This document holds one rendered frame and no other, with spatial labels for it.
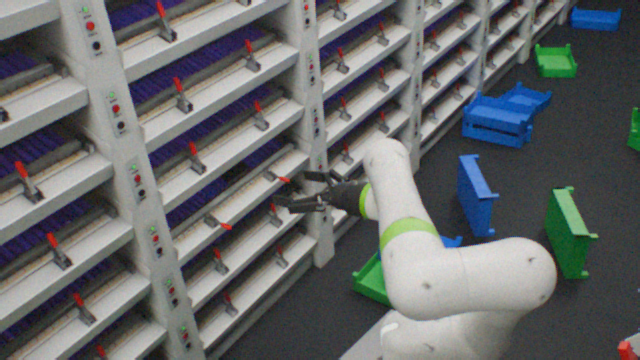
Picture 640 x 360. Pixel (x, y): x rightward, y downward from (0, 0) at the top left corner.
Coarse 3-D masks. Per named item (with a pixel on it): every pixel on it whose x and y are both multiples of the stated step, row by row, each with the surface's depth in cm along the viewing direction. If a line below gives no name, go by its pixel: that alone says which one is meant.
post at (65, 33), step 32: (64, 0) 117; (96, 0) 122; (64, 32) 121; (96, 64) 126; (96, 96) 129; (128, 96) 136; (96, 128) 134; (128, 160) 141; (128, 192) 144; (160, 224) 156; (160, 288) 163; (192, 320) 179; (192, 352) 183
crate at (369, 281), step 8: (376, 256) 232; (368, 264) 228; (376, 264) 234; (360, 272) 224; (368, 272) 230; (376, 272) 230; (360, 280) 226; (368, 280) 227; (376, 280) 227; (384, 280) 227; (360, 288) 221; (368, 288) 218; (376, 288) 223; (384, 288) 223; (368, 296) 220; (376, 296) 217; (384, 296) 215; (384, 304) 217
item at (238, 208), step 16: (304, 144) 202; (288, 160) 200; (304, 160) 202; (240, 176) 191; (288, 176) 199; (256, 192) 188; (272, 192) 194; (224, 208) 181; (240, 208) 182; (192, 240) 171; (208, 240) 175; (192, 256) 172
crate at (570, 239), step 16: (560, 192) 231; (560, 208) 224; (576, 208) 222; (544, 224) 244; (560, 224) 224; (576, 224) 215; (560, 240) 225; (576, 240) 210; (592, 240) 210; (560, 256) 226; (576, 256) 214; (576, 272) 219
